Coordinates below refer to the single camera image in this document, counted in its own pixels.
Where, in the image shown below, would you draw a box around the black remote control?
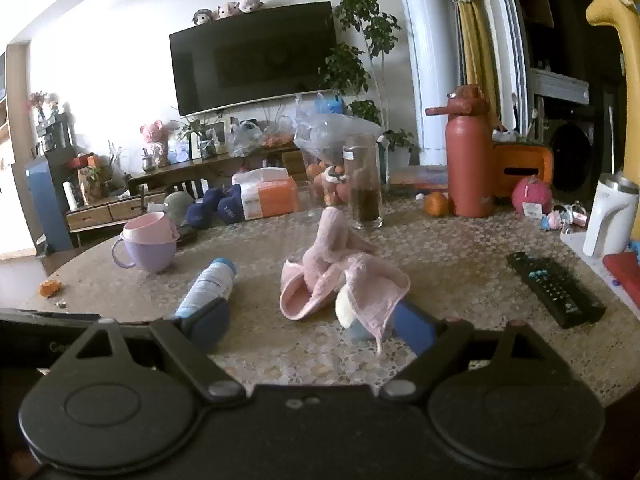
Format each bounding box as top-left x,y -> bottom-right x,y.
507,251 -> 607,330

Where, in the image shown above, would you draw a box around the white lidded mug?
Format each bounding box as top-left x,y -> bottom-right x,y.
582,173 -> 634,258

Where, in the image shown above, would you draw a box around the blue box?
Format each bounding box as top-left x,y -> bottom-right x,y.
27,159 -> 75,255

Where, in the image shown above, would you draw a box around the tall green potted plant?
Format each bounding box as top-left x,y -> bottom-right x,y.
319,0 -> 418,166

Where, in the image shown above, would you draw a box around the white bottle with blue cap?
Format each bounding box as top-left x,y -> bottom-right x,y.
175,257 -> 237,322

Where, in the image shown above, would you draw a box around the crumpled clear plastic bag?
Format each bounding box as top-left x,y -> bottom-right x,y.
294,94 -> 383,171

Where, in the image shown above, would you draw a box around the yellow curtain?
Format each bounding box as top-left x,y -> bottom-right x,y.
450,0 -> 501,111

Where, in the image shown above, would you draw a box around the wooden television cabinet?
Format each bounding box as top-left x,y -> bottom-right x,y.
65,144 -> 303,235

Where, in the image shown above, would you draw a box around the dark washing machine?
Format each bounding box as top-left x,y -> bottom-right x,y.
539,94 -> 617,202

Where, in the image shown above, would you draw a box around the grey cap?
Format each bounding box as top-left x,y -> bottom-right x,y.
162,191 -> 196,227

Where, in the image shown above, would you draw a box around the tall glass jar dark contents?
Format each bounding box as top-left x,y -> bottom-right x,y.
343,133 -> 385,230

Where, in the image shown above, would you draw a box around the pink bear figurine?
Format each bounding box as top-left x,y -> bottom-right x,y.
139,120 -> 169,167

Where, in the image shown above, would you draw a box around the loose mandarin orange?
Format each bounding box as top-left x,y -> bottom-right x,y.
424,191 -> 451,218

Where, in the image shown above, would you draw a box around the pink knitted cloth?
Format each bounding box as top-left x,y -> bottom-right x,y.
279,207 -> 412,356

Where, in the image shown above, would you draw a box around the pink plastic cup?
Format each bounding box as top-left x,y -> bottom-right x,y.
122,211 -> 180,244

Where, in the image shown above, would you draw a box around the orange and white tissue pack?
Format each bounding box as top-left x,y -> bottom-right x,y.
232,168 -> 301,221

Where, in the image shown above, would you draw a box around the red flat book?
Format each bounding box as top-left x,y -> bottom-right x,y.
602,251 -> 640,303

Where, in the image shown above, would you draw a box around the orange storage box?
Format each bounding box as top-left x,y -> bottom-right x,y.
492,141 -> 554,201

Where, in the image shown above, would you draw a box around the white standing air conditioner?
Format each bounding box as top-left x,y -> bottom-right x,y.
396,0 -> 468,167

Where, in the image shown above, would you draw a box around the black flat television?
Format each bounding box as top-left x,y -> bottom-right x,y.
169,1 -> 339,117

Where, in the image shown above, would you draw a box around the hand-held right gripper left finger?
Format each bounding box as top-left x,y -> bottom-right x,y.
75,297 -> 246,403

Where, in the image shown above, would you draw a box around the yellow giraffe toy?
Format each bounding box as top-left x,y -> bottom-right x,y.
586,0 -> 640,242

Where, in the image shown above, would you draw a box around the clear bag of oranges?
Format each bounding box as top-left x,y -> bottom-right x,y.
262,119 -> 297,150

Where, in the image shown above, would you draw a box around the white plastic bag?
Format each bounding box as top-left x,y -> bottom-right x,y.
227,119 -> 264,157

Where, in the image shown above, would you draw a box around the blue plastic bag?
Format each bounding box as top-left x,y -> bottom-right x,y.
314,94 -> 347,117

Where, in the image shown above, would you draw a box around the small pink figurine toys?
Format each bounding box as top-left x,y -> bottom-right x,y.
541,202 -> 590,232

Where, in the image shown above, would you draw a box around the blue dumbbell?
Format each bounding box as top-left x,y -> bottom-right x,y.
217,186 -> 247,224
186,189 -> 222,231

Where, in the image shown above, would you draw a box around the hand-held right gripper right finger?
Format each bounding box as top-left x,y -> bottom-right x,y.
382,300 -> 543,403

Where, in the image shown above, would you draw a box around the red-orange water bottle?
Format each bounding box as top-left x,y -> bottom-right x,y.
425,85 -> 497,219

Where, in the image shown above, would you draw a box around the purple plastic cup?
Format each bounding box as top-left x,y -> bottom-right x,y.
111,236 -> 179,274

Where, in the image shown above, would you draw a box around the dark wooden chair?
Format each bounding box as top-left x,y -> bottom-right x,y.
127,174 -> 212,202

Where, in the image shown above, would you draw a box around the pink round toy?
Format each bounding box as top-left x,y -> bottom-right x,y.
510,176 -> 554,219

